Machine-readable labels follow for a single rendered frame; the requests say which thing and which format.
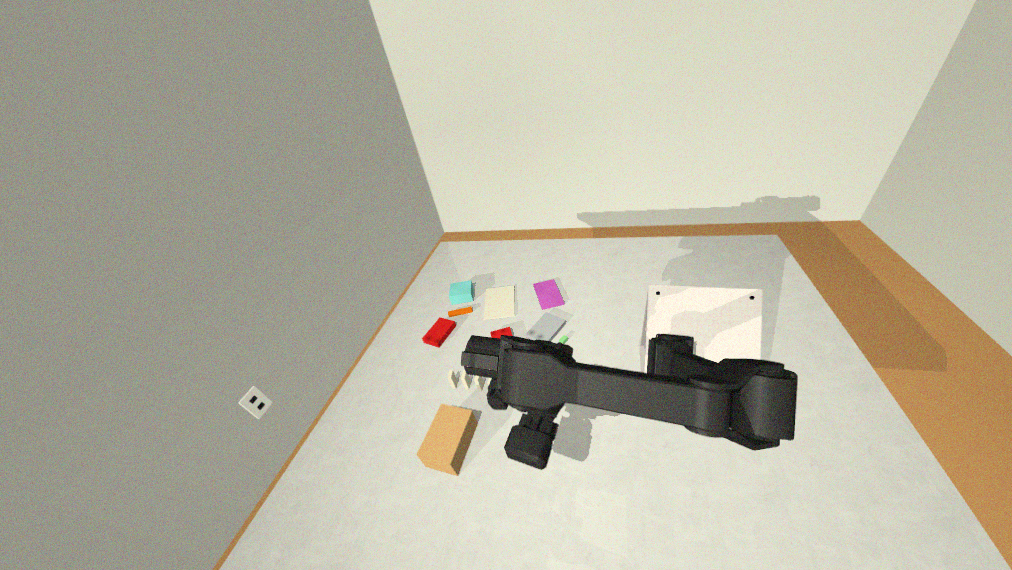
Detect purple flat block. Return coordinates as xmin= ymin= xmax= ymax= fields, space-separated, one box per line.
xmin=533 ymin=279 xmax=564 ymax=310

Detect teal block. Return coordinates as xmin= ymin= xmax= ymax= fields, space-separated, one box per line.
xmin=449 ymin=280 xmax=474 ymax=305

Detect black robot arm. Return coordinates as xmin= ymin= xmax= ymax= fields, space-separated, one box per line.
xmin=461 ymin=334 xmax=798 ymax=451

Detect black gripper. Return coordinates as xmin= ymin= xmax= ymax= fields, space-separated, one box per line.
xmin=504 ymin=403 xmax=565 ymax=470

